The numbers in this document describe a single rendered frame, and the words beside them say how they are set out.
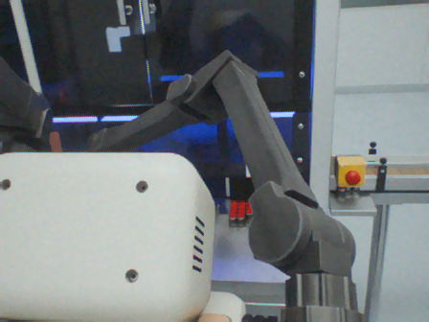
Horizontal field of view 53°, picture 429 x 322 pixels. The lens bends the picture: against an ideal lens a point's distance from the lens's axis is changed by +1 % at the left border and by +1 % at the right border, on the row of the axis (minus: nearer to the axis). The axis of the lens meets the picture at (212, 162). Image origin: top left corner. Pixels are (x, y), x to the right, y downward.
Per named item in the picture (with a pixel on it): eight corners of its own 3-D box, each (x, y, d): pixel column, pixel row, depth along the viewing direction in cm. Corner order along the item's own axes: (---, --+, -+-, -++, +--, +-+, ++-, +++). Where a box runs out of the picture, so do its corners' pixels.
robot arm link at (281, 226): (219, 31, 74) (259, 60, 80) (172, 87, 80) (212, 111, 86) (313, 236, 42) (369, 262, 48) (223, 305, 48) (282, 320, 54)
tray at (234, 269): (217, 214, 127) (217, 204, 126) (307, 216, 123) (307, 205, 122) (200, 292, 96) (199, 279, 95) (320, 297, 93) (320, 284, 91)
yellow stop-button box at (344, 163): (333, 175, 128) (335, 153, 125) (359, 175, 127) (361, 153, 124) (337, 187, 121) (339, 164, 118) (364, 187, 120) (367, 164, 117)
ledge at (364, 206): (325, 194, 139) (325, 188, 138) (367, 194, 137) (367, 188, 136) (330, 216, 126) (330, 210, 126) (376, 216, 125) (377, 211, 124)
